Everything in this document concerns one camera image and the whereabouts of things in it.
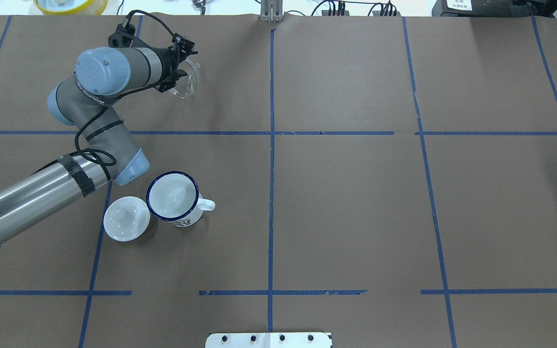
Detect black computer box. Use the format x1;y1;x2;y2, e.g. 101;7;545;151
431;0;538;18

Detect white camera stand base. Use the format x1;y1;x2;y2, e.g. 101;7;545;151
205;331;333;348

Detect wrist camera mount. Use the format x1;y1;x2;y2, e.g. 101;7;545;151
108;24;136;48

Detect white enamel mug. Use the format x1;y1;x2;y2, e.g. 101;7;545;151
145;171;215;228

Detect yellow tape roll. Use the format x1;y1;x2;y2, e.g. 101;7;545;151
33;0;108;15

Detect clear glass funnel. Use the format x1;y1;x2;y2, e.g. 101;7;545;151
168;58;201;99

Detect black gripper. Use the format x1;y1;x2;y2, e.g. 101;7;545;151
155;33;198;93

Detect black camera cable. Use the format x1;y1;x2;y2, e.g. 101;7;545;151
74;10;185;167

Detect aluminium frame post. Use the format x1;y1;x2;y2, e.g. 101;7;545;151
257;0;284;22

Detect white mug lid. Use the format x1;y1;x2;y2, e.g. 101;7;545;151
103;196;151;242

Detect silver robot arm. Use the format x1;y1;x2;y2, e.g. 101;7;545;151
0;33;197;247

